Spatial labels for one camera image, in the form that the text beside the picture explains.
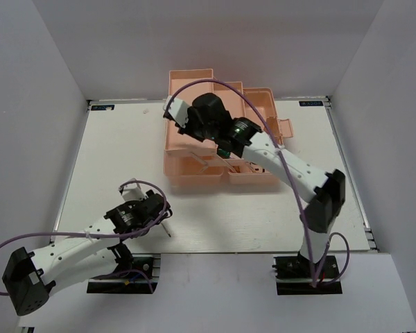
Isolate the blue handled screwdriver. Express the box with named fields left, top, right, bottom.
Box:
left=162, top=223, right=172, bottom=238

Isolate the pink plastic toolbox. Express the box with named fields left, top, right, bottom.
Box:
left=164, top=81, right=293, bottom=187

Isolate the green stubby screwdriver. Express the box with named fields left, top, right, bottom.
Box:
left=216, top=148, right=231, bottom=159

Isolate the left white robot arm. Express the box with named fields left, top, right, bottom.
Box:
left=2, top=191, right=172, bottom=316

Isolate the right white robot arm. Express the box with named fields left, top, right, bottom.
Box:
left=167, top=93, right=346, bottom=277

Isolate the left blue table label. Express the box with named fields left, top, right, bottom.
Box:
left=90, top=105, right=115, bottom=111

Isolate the blue table label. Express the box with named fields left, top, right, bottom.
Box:
left=90, top=105, right=115, bottom=111
left=299, top=101, right=324, bottom=107

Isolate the right blue table label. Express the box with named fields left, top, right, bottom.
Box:
left=299, top=101, right=324, bottom=107

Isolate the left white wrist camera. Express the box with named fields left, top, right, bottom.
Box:
left=118, top=178, right=146, bottom=202

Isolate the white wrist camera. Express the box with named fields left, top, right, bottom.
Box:
left=118, top=178, right=146, bottom=202
left=164, top=96, right=190, bottom=128

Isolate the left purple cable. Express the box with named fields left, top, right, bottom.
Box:
left=0, top=179, right=174, bottom=296

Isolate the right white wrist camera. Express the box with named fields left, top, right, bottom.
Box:
left=164, top=96, right=190, bottom=128

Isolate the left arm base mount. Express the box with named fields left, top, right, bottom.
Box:
left=87, top=255, right=161, bottom=295

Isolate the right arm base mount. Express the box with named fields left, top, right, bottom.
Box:
left=272, top=255, right=343, bottom=296

